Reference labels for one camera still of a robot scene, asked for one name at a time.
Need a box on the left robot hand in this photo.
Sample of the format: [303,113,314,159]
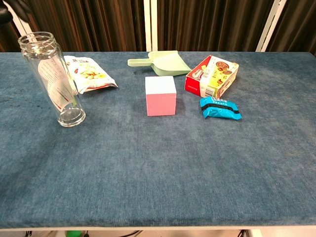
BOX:
[0,0,33,23]

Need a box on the dark pleated curtain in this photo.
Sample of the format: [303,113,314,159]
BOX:
[0,0,316,52]

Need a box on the white snack bag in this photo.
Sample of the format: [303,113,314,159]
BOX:
[63,55,119,95]

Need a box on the green plastic dustpan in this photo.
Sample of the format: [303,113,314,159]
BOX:
[127,50,192,77]

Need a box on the pink and white cube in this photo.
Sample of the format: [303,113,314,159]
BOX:
[144,76,177,117]

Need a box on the red cookie box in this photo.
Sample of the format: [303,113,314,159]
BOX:
[184,54,240,99]

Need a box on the blue table cloth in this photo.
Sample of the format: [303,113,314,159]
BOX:
[0,51,316,230]

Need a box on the blue candy wrapper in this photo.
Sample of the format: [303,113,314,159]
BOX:
[199,96,242,121]

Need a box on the white metal frame post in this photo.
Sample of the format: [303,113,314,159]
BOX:
[6,9,34,51]
[143,0,159,52]
[255,0,290,52]

